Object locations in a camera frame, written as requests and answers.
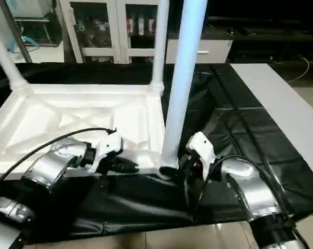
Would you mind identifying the white plastic table top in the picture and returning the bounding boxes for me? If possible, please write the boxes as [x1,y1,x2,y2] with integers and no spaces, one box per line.
[0,83,178,182]

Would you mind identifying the black plastic mat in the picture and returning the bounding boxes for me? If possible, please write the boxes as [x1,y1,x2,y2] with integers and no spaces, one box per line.
[0,61,313,242]

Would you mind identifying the white side board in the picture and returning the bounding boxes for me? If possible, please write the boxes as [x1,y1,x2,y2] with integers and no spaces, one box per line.
[232,63,313,185]

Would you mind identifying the white drawer unit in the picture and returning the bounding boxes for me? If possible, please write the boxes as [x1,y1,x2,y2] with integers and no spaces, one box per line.
[167,39,234,64]

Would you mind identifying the white glass door cabinet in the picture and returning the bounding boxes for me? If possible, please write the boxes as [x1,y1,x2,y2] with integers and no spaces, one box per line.
[61,0,170,64]

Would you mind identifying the teal small stool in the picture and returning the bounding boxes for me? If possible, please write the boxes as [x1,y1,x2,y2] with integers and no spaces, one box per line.
[9,36,40,52]

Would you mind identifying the grey metal storage rack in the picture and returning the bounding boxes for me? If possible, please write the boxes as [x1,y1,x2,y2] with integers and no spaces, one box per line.
[14,16,61,47]

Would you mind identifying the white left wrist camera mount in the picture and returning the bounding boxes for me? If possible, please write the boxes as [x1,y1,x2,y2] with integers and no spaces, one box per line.
[88,132,125,174]

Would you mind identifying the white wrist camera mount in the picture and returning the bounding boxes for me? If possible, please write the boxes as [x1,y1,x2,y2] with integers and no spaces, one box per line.
[88,132,125,174]
[187,131,217,181]

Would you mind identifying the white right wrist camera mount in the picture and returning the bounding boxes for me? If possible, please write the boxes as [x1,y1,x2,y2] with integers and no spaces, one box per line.
[187,131,217,181]

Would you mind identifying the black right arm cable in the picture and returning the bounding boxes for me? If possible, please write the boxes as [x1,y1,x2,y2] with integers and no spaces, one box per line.
[183,155,281,216]

